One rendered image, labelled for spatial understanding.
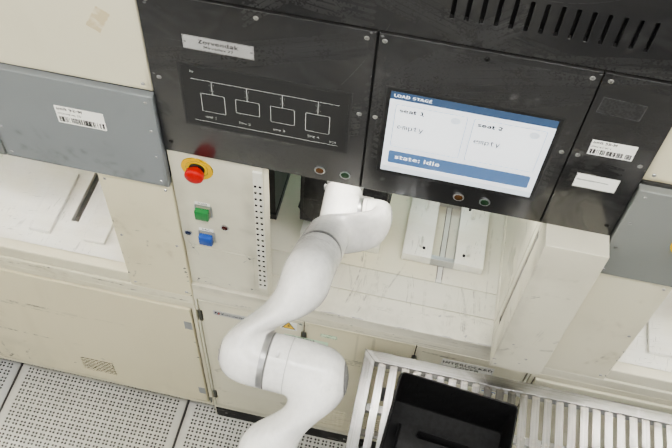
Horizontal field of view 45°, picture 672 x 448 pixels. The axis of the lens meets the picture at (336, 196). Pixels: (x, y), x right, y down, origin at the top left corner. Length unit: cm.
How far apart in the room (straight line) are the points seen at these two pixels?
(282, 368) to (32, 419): 169
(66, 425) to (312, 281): 169
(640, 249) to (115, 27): 104
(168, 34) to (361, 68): 33
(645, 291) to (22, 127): 131
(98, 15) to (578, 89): 79
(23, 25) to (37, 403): 172
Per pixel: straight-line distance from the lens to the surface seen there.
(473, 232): 217
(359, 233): 163
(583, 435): 214
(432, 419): 205
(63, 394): 298
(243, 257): 191
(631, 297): 181
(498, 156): 146
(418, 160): 149
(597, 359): 205
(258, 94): 144
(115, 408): 292
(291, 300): 138
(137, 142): 165
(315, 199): 198
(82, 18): 147
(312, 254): 141
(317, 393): 139
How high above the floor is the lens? 266
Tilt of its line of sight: 54 degrees down
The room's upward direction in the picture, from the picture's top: 4 degrees clockwise
